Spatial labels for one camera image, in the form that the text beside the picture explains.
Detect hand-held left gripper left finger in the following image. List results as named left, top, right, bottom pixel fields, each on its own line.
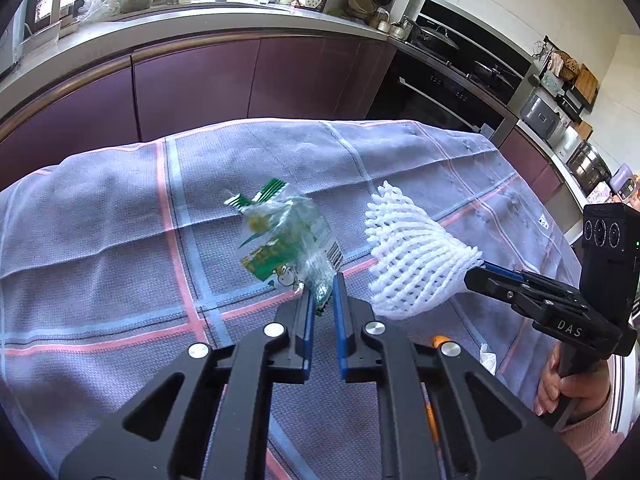
left=59, top=287, right=317, bottom=480

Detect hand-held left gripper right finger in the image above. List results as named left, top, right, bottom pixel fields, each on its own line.
left=332, top=271, right=586, bottom=480

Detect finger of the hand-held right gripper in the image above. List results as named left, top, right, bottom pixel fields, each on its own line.
left=482, top=261, right=581, bottom=303
left=464, top=269, right=591, bottom=323

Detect green clear plastic wrapper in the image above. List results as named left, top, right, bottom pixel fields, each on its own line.
left=224, top=178, right=345, bottom=308

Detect white foam fruit net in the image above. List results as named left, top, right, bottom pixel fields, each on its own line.
left=364, top=180, right=485, bottom=320

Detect orange waste bin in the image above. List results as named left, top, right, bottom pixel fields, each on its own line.
left=422, top=335, right=448, bottom=445

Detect person's right forearm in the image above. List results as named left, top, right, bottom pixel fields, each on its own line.
left=557, top=390, right=633, bottom=480

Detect person's right hand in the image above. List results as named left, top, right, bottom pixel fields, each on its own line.
left=534, top=342, right=611, bottom=418

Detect small white tissue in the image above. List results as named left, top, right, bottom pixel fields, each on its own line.
left=479, top=344, right=499, bottom=377

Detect purple countertop appliance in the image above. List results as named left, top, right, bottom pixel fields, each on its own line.
left=610, top=165, right=639, bottom=201

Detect steel countertop appliance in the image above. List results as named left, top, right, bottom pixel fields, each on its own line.
left=567, top=140, right=609, bottom=186

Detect steel stock pot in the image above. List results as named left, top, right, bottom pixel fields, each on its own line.
left=520, top=95, right=559, bottom=134

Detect wooden cutting board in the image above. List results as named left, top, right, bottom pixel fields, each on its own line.
left=575, top=62, right=599, bottom=104

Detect black built-in oven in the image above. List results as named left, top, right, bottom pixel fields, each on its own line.
left=367, top=50, right=518, bottom=146

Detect black cooking pot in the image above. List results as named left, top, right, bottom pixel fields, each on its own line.
left=472, top=60, right=517, bottom=87

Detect checked purple tablecloth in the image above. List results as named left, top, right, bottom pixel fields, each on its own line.
left=0, top=117, right=583, bottom=480

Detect black range hood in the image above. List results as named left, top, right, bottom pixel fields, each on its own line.
left=419, top=0, right=533, bottom=78

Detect wok with glass lid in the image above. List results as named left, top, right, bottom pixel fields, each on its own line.
left=405, top=21, right=459, bottom=54

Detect purple kitchen cabinets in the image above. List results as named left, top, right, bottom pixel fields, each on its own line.
left=0, top=35, right=398, bottom=191

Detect small metal pot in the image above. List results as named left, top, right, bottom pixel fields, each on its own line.
left=377, top=10, right=406, bottom=41

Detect clear plastic bags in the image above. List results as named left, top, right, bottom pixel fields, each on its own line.
left=75, top=0, right=121, bottom=21

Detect metal counter tray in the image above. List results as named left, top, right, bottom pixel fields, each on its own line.
left=20, top=22, right=76, bottom=54

